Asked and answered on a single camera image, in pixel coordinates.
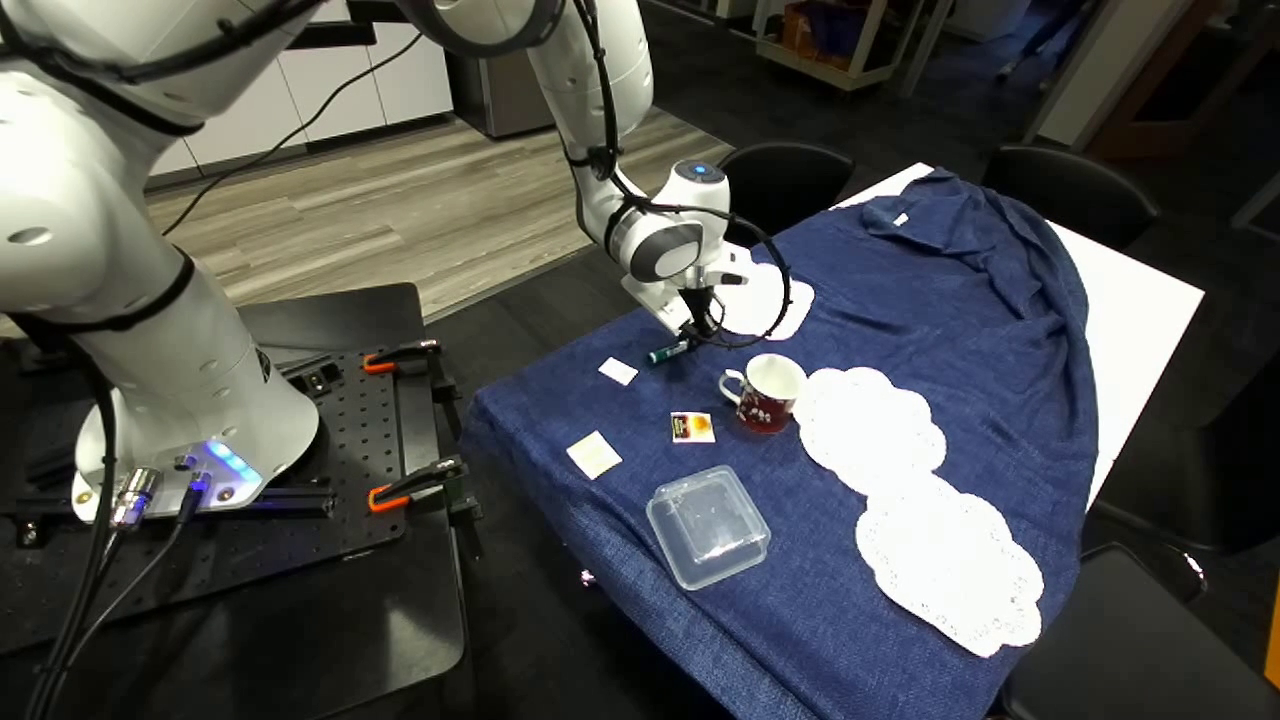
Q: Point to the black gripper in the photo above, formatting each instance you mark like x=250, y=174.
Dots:
x=696, y=287

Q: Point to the green white dry-erase marker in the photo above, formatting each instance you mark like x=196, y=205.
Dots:
x=665, y=352

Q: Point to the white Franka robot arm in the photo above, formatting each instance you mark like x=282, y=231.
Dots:
x=121, y=264

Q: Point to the white paper doily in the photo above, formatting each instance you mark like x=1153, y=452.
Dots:
x=865, y=426
x=760, y=314
x=947, y=566

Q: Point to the small white paper packet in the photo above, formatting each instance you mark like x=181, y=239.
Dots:
x=618, y=371

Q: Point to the orange yellow tea packet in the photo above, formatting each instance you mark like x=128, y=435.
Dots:
x=695, y=428

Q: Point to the red patterned white mug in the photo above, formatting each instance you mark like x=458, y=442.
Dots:
x=766, y=407

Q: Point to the pale yellow paper packet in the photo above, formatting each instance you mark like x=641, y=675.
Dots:
x=594, y=459

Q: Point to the black office chair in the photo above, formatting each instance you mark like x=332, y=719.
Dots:
x=1132, y=655
x=1182, y=492
x=785, y=183
x=1072, y=184

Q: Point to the clear plastic container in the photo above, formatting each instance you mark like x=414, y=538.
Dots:
x=705, y=525

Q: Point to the blue fabric cloth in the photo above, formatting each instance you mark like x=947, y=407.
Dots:
x=933, y=294

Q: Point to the grey metal box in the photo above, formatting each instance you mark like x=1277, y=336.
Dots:
x=503, y=100

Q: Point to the wooden shelf unit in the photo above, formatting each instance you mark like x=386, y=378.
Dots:
x=842, y=43

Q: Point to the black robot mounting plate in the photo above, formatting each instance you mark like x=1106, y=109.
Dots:
x=346, y=426

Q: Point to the white low cabinet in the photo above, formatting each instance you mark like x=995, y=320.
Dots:
x=321, y=100

